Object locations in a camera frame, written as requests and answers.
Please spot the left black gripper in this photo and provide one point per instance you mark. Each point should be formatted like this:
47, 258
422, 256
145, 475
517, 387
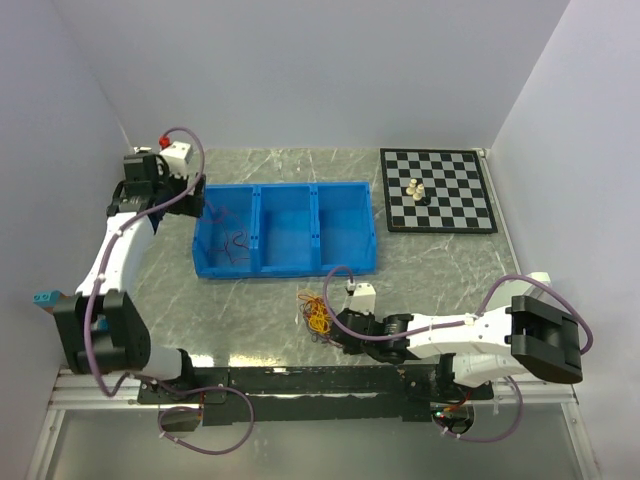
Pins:
190, 205

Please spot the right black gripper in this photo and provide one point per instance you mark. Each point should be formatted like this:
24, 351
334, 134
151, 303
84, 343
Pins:
348, 349

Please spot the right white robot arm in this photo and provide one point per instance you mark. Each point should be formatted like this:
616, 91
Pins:
527, 336

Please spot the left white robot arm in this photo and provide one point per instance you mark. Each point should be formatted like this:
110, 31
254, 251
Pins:
103, 294

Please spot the blue three-compartment bin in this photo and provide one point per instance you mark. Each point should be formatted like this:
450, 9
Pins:
284, 230

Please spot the cream chess piece right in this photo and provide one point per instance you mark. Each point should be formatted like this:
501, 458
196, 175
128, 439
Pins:
419, 193

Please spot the cream chess piece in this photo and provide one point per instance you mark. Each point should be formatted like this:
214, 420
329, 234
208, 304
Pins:
419, 193
410, 190

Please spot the cream chess piece left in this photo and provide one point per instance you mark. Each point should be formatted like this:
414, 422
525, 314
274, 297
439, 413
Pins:
410, 190

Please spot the blue and brown toy block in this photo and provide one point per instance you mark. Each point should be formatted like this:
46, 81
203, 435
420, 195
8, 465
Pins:
46, 300

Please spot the black and white chessboard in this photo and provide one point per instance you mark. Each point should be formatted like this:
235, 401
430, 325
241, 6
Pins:
453, 179

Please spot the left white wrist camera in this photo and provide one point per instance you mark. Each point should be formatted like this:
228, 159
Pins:
177, 156

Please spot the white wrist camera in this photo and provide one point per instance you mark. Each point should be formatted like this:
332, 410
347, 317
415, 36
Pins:
177, 156
361, 298

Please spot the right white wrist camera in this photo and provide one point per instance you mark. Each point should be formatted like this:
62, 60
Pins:
361, 298

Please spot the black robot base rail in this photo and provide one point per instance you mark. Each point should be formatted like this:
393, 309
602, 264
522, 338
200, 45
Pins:
407, 392

